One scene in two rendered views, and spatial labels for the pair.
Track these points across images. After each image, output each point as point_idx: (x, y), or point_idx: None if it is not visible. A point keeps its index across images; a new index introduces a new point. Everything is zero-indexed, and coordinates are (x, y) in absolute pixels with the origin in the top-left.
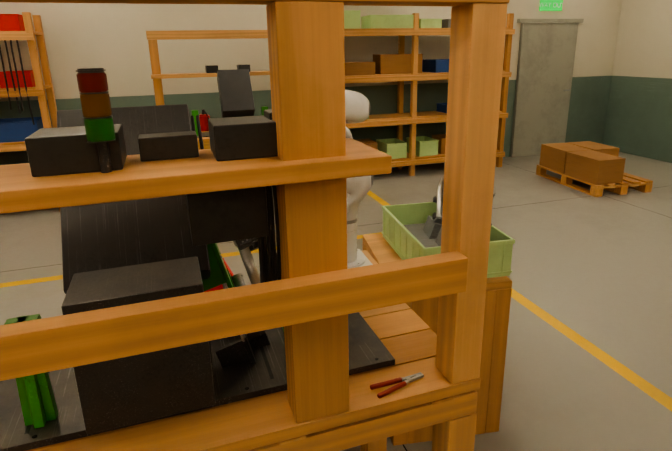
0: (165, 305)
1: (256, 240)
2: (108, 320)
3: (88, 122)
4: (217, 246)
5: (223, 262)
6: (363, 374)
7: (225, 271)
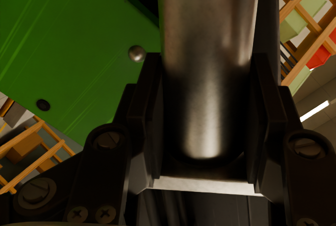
0: None
1: (318, 166)
2: None
3: None
4: (69, 127)
5: (47, 58)
6: None
7: None
